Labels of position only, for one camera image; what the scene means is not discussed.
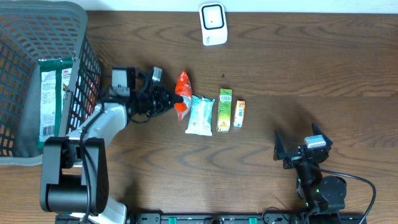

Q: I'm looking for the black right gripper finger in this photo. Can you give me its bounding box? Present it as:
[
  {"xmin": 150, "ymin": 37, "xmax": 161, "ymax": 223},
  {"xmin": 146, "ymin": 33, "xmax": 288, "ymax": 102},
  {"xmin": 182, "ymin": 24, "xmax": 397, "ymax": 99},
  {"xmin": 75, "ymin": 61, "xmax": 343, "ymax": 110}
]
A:
[
  {"xmin": 273, "ymin": 130, "xmax": 285, "ymax": 161},
  {"xmin": 312, "ymin": 123, "xmax": 333, "ymax": 146}
]

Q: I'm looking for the red snack packet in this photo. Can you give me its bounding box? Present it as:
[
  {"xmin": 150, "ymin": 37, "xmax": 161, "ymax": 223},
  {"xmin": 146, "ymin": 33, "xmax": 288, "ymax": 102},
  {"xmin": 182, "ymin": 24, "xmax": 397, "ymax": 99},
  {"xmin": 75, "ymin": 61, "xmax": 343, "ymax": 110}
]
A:
[{"xmin": 174, "ymin": 71, "xmax": 193, "ymax": 121}]

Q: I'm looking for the small orange candy box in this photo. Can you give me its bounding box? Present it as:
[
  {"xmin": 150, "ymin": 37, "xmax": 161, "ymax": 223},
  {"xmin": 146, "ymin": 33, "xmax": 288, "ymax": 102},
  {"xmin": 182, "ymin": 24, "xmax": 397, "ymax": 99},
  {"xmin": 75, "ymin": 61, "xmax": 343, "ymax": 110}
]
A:
[{"xmin": 233, "ymin": 100, "xmax": 246, "ymax": 128}]

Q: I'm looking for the white teal wipes packet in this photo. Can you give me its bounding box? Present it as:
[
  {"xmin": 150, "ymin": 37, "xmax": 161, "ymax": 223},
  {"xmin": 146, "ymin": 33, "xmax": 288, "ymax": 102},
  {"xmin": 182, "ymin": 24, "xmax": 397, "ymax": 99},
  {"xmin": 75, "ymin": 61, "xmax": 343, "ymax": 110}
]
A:
[{"xmin": 185, "ymin": 95, "xmax": 215, "ymax": 136}]

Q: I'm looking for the green snack box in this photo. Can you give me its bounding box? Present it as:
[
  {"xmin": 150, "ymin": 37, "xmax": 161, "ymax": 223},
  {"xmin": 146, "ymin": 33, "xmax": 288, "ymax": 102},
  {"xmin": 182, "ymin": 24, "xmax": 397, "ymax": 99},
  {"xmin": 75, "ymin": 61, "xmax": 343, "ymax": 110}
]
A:
[{"xmin": 216, "ymin": 88, "xmax": 233, "ymax": 133}]

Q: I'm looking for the green white 3M packet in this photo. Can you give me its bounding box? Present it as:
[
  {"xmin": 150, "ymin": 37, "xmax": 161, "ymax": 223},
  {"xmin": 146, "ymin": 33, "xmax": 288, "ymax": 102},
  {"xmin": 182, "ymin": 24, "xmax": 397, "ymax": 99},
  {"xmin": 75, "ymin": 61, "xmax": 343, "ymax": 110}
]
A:
[{"xmin": 37, "ymin": 58, "xmax": 73, "ymax": 151}]

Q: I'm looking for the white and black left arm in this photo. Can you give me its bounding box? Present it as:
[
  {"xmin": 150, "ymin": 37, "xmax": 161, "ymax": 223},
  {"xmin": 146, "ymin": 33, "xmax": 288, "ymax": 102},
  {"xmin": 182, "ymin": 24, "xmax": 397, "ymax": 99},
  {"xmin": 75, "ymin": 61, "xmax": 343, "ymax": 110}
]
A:
[{"xmin": 40, "ymin": 67, "xmax": 180, "ymax": 224}]

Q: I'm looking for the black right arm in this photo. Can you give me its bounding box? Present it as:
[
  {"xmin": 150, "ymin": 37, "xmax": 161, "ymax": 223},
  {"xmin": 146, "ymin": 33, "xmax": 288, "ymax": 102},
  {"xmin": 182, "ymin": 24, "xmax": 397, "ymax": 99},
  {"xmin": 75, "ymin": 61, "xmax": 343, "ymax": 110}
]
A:
[{"xmin": 273, "ymin": 123, "xmax": 347, "ymax": 223}]

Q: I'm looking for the grey plastic mesh basket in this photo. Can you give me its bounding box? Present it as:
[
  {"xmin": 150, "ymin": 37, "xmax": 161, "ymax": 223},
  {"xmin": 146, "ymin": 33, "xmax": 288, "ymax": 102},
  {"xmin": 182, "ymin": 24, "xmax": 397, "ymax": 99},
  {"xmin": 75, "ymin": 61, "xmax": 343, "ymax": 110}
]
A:
[{"xmin": 1, "ymin": 1, "xmax": 103, "ymax": 166}]

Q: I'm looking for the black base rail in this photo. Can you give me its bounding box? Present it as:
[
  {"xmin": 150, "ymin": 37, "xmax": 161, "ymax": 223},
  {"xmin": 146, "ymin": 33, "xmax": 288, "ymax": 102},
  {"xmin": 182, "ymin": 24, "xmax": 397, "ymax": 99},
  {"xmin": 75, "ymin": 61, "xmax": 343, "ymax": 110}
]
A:
[{"xmin": 55, "ymin": 212, "xmax": 364, "ymax": 224}]

